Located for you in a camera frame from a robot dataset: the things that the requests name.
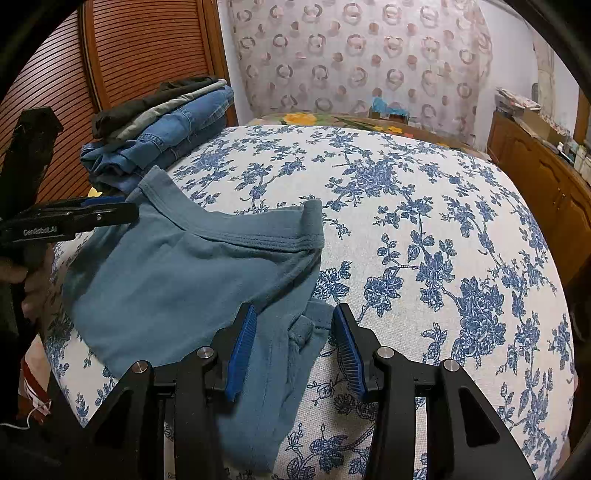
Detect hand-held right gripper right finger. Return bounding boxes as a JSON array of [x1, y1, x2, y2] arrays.
[[332, 302, 539, 480]]

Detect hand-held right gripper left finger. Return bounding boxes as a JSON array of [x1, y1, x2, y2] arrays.
[[87, 302, 258, 480]]

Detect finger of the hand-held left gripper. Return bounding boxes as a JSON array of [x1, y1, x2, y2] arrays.
[[69, 195, 139, 230]]

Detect teal blue shirt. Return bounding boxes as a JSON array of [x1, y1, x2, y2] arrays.
[[61, 166, 335, 474]]

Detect folded black pants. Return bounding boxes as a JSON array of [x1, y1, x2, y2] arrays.
[[91, 76, 227, 138]]

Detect folded grey pants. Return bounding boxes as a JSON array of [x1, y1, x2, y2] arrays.
[[108, 82, 230, 140]]

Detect person's left hand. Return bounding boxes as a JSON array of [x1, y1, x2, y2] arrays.
[[0, 255, 48, 320]]

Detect folded blue jeans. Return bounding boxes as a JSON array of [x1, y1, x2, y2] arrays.
[[80, 88, 237, 193]]

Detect blue floral bedsheet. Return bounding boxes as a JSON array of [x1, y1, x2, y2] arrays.
[[45, 122, 579, 480]]

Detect wooden louvered door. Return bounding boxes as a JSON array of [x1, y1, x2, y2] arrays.
[[0, 0, 230, 219]]

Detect red cloth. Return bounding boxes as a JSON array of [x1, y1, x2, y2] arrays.
[[17, 348, 60, 422]]

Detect blue plastic bag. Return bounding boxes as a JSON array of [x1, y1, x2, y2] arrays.
[[369, 94, 410, 121]]

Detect wooden cabinet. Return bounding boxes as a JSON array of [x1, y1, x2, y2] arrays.
[[486, 111, 591, 282]]

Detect circle patterned curtain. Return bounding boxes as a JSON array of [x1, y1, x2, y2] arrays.
[[228, 0, 493, 149]]

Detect cardboard box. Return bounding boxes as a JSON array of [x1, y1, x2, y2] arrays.
[[514, 110, 568, 145]]

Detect stack of newspapers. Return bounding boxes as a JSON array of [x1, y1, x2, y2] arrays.
[[494, 87, 542, 114]]

